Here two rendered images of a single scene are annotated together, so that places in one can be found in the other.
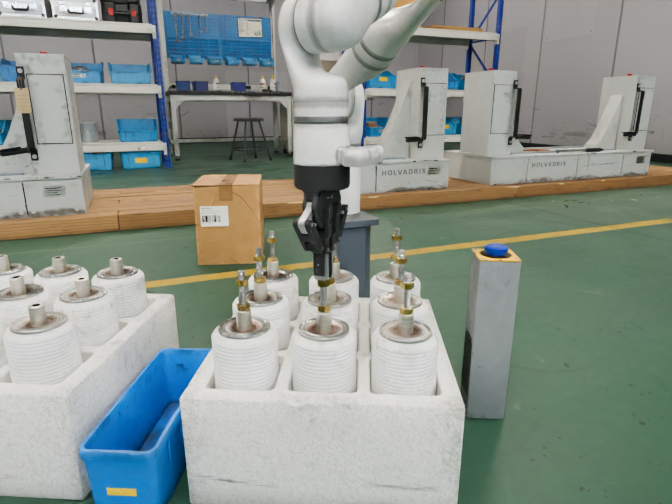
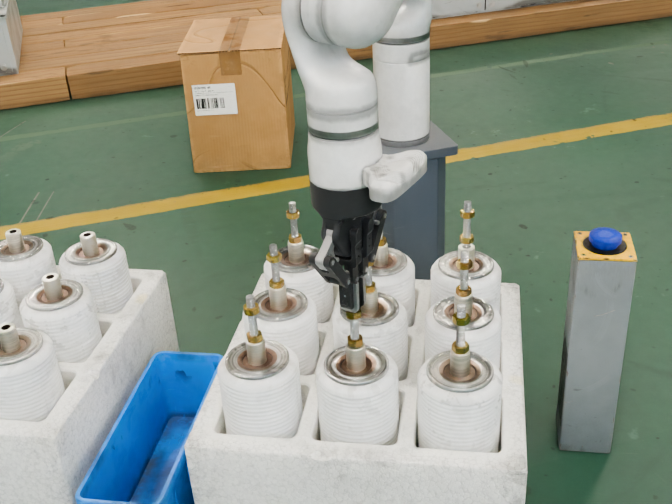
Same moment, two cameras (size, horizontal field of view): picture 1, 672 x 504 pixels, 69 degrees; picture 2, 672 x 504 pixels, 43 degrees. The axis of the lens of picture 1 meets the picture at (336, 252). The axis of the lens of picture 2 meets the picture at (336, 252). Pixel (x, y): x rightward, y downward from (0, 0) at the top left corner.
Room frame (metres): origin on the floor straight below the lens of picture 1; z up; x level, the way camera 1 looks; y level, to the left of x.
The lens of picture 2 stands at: (-0.14, -0.07, 0.86)
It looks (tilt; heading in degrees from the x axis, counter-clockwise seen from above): 30 degrees down; 8
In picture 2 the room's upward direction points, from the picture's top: 3 degrees counter-clockwise
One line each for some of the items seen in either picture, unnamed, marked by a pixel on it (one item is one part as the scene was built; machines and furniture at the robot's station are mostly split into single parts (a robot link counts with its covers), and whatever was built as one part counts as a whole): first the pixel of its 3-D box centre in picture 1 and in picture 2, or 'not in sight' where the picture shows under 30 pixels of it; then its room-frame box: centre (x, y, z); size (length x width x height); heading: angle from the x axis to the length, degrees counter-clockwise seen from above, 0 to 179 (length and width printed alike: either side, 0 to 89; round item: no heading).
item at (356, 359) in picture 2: (323, 321); (355, 356); (0.65, 0.02, 0.26); 0.02 x 0.02 x 0.03
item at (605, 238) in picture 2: (495, 251); (605, 240); (0.83, -0.28, 0.32); 0.04 x 0.04 x 0.02
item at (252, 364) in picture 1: (247, 382); (264, 419); (0.66, 0.14, 0.16); 0.10 x 0.10 x 0.18
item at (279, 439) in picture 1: (330, 383); (373, 407); (0.77, 0.01, 0.09); 0.39 x 0.39 x 0.18; 87
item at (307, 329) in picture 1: (323, 329); (356, 365); (0.65, 0.02, 0.25); 0.08 x 0.08 x 0.01
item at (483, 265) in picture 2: (395, 277); (465, 265); (0.88, -0.11, 0.25); 0.08 x 0.08 x 0.01
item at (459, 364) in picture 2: (405, 323); (460, 362); (0.65, -0.10, 0.26); 0.02 x 0.02 x 0.03
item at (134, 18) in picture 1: (122, 16); not in sight; (5.05, 2.02, 1.41); 0.42 x 0.35 x 0.17; 24
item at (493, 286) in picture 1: (487, 335); (592, 347); (0.83, -0.28, 0.16); 0.07 x 0.07 x 0.31; 87
